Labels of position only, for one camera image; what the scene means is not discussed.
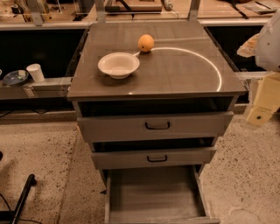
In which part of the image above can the grey top drawer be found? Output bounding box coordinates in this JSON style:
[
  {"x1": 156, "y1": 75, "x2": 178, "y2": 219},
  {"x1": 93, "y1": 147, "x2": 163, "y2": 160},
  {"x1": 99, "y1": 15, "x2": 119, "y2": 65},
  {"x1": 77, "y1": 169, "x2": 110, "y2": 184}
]
[{"x1": 78, "y1": 112, "x2": 234, "y2": 142}]

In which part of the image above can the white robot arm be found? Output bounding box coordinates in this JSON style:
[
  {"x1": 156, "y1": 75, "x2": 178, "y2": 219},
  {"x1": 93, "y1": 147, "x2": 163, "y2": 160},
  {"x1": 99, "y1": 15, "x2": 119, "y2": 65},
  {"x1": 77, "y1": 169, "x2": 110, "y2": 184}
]
[{"x1": 237, "y1": 10, "x2": 280, "y2": 129}]

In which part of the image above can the grey bottom drawer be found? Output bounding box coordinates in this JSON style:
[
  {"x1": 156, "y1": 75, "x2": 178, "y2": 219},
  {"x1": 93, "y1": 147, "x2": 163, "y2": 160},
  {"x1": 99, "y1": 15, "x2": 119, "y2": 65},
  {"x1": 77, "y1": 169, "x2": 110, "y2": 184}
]
[{"x1": 104, "y1": 165, "x2": 221, "y2": 224}]

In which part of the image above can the grey drawer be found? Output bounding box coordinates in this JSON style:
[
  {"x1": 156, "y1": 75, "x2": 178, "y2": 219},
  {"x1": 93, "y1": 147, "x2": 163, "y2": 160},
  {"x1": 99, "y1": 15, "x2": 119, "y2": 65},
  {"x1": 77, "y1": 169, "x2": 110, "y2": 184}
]
[
  {"x1": 104, "y1": 165, "x2": 221, "y2": 224},
  {"x1": 92, "y1": 147, "x2": 216, "y2": 170},
  {"x1": 78, "y1": 112, "x2": 234, "y2": 142}
]

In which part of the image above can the black stand leg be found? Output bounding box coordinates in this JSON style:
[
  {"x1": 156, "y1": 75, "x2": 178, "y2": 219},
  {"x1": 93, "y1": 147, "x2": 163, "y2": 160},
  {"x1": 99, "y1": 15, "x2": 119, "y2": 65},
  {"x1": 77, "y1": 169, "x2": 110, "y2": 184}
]
[{"x1": 10, "y1": 174, "x2": 37, "y2": 224}]

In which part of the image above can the white bowl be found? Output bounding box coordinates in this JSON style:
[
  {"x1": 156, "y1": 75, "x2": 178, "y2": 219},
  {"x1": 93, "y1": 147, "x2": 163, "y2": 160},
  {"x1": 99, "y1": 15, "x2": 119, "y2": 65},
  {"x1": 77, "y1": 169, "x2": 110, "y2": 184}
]
[{"x1": 98, "y1": 52, "x2": 140, "y2": 79}]

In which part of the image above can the grey drawer cabinet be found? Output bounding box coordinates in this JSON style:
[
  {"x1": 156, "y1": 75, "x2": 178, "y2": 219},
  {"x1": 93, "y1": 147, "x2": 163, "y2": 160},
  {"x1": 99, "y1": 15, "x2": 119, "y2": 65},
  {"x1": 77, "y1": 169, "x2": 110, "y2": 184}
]
[{"x1": 66, "y1": 20, "x2": 249, "y2": 187}]

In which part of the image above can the white paper cup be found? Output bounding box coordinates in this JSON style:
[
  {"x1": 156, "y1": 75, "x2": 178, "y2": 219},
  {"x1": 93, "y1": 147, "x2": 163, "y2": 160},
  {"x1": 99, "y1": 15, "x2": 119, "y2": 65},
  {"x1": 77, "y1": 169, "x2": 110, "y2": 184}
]
[{"x1": 26, "y1": 64, "x2": 45, "y2": 82}]

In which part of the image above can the grey middle drawer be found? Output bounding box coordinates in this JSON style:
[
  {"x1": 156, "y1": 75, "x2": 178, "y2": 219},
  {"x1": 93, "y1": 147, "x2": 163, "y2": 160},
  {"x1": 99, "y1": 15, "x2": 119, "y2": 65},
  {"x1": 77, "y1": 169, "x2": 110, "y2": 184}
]
[{"x1": 92, "y1": 147, "x2": 216, "y2": 170}]

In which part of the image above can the orange fruit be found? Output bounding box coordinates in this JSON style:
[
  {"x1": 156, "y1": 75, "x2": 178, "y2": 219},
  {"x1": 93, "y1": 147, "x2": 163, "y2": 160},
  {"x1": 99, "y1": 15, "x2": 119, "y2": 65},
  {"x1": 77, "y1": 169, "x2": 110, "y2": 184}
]
[{"x1": 138, "y1": 34, "x2": 154, "y2": 53}]

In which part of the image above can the grey metal rail shelf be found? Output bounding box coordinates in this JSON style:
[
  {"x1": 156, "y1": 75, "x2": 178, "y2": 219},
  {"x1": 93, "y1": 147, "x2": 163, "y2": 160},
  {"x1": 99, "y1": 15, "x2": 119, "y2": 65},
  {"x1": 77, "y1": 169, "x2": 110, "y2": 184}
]
[{"x1": 0, "y1": 77, "x2": 73, "y2": 100}]

